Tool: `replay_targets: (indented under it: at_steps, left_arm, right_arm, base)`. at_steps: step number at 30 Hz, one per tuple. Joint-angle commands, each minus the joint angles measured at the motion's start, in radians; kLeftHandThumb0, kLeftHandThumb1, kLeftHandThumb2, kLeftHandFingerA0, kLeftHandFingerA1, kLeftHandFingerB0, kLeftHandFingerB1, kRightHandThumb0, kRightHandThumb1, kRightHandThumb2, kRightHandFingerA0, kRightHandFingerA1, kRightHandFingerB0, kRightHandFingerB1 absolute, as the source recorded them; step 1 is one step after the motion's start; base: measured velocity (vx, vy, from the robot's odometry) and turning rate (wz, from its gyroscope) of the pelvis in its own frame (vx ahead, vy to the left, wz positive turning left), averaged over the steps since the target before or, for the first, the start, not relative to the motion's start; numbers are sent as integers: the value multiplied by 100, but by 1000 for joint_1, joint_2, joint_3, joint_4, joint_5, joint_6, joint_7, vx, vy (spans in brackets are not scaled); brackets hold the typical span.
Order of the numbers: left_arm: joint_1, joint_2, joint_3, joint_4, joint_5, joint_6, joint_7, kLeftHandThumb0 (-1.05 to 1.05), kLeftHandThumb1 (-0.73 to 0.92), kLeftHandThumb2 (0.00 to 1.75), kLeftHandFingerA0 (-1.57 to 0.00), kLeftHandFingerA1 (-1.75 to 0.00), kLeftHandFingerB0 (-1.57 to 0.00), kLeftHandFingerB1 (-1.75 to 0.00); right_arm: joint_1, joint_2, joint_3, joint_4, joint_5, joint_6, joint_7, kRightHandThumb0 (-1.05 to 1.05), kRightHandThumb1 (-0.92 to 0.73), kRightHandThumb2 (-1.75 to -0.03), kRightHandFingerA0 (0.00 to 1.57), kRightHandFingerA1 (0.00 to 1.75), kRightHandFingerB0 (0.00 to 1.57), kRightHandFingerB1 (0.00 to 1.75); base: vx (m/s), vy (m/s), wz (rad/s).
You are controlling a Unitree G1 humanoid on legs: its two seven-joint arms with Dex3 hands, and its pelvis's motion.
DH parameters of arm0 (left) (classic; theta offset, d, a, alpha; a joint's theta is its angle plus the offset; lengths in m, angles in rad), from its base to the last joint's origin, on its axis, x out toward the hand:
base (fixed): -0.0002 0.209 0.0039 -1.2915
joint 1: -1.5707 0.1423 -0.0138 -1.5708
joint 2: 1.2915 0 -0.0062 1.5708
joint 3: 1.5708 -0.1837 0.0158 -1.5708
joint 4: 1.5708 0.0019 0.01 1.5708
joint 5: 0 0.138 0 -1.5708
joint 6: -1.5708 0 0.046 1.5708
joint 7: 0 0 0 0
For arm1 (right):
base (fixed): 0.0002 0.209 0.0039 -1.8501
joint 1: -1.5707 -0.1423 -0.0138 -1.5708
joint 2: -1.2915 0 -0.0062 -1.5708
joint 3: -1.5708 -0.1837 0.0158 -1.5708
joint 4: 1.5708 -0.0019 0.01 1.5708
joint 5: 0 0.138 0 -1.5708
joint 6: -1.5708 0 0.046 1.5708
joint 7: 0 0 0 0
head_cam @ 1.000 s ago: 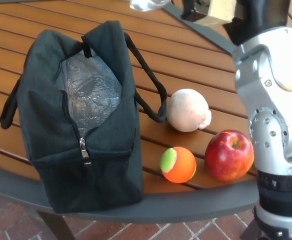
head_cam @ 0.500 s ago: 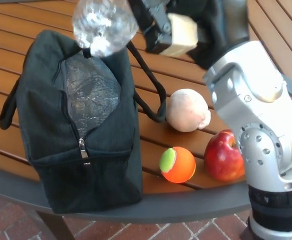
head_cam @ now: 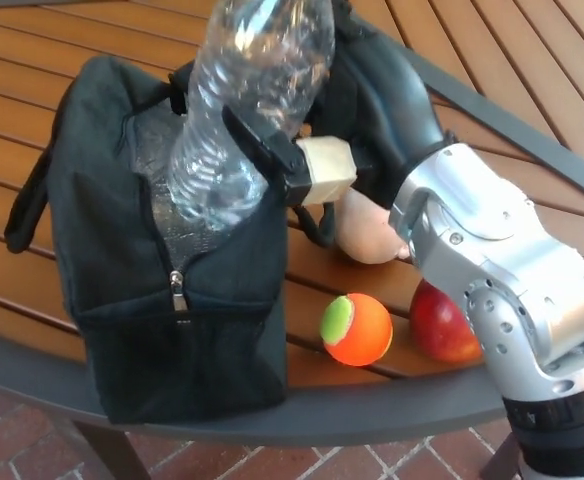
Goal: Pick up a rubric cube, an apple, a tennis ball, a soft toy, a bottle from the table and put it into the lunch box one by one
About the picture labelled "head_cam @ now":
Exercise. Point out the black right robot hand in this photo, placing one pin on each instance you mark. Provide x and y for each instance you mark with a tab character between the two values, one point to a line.
382	100

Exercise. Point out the clear plastic water bottle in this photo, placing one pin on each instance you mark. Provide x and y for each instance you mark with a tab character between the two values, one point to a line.
252	75

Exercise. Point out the red apple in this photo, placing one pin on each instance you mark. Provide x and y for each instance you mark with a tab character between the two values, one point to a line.
437	325

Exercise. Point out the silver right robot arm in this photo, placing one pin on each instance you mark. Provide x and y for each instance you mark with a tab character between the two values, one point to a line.
497	225

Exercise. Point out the cream round soft toy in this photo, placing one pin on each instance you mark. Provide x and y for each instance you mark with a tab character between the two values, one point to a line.
362	235

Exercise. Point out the orange and green tennis ball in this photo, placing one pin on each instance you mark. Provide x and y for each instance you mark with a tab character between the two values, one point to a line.
364	335

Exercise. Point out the dark grey insulated lunch bag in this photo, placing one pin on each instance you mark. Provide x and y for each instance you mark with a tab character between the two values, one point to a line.
112	225

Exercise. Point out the dark metal table leg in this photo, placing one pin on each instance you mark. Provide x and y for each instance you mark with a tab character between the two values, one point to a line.
502	460
114	455

